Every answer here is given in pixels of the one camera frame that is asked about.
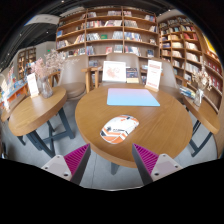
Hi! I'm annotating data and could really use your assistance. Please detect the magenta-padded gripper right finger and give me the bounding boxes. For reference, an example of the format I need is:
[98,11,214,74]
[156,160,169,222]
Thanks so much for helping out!
[131,143,184,186]

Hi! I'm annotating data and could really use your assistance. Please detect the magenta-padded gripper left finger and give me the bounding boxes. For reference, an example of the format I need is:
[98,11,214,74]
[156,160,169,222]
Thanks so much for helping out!
[40,143,92,186]

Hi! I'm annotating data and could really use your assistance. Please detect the white orange patterned computer mouse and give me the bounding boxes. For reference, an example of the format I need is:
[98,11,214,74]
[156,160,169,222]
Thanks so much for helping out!
[99,114,140,145]

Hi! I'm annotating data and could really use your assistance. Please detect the blue pink gradient mouse pad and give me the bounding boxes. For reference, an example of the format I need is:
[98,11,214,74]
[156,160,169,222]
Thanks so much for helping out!
[106,87,161,108]

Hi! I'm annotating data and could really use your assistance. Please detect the round wooden side table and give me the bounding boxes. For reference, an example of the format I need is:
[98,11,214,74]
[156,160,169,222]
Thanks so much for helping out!
[7,86,76,159]
[0,96,28,123]
[182,94,222,158]

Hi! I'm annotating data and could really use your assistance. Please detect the glass vase with dried flowers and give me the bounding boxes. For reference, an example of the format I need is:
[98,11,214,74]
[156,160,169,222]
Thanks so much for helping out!
[191,64,214,108]
[30,49,68,99]

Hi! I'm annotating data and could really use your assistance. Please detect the stack of magazines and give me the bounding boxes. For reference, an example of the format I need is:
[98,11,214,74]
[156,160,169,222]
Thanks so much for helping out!
[179,85,197,100]

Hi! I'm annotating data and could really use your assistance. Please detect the beige chair with wooden arms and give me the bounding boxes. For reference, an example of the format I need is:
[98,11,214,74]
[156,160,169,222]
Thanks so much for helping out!
[53,54,91,101]
[146,56,183,99]
[87,52,148,88]

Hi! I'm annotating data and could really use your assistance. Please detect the white sign stand red print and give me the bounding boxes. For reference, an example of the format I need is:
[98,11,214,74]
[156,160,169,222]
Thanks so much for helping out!
[145,59,163,93]

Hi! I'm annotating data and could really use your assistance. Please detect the dark cover book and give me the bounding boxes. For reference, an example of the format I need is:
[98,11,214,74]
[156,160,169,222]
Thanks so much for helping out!
[125,67,140,84]

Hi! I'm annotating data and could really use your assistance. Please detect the small white sign card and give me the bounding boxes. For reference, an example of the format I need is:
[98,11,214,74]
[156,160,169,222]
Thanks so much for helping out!
[26,72,40,99]

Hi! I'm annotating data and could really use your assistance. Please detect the white board with pink print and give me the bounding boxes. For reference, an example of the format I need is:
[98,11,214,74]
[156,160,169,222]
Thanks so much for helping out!
[101,60,127,83]

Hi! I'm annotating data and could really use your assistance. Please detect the low orange display shelf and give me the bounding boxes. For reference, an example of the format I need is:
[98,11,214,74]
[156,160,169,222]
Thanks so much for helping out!
[0,64,29,108]

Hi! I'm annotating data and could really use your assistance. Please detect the small distant wooden bookshelf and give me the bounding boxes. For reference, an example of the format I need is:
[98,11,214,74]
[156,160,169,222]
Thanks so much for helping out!
[17,47,37,81]

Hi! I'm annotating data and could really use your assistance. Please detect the curved wooden bookshelf unit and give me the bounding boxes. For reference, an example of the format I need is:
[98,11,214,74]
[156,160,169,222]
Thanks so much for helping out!
[157,14,224,113]

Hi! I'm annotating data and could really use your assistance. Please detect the wide wooden bookshelf unit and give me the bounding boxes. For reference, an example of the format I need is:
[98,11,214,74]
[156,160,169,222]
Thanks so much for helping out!
[54,6,159,66]

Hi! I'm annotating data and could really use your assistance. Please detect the white hanging ceiling sign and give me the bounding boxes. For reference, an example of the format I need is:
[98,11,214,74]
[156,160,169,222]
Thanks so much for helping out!
[23,13,61,27]

